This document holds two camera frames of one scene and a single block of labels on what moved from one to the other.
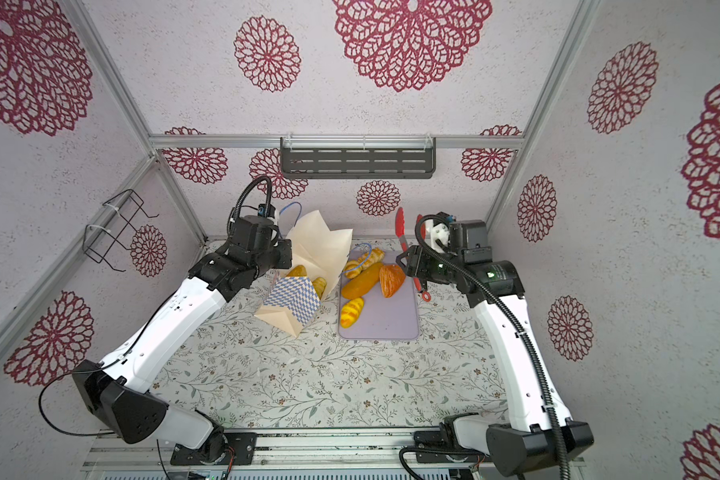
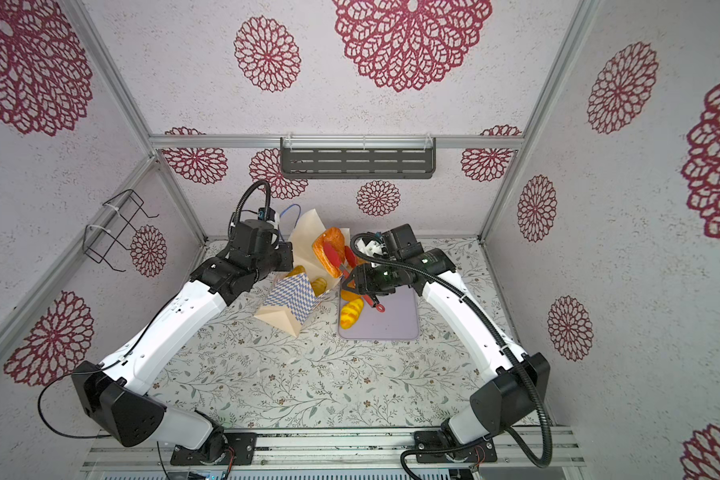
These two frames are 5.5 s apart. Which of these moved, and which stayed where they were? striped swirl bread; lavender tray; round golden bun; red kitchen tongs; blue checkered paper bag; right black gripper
Moved: red kitchen tongs; right black gripper
Stayed: striped swirl bread; blue checkered paper bag; lavender tray; round golden bun
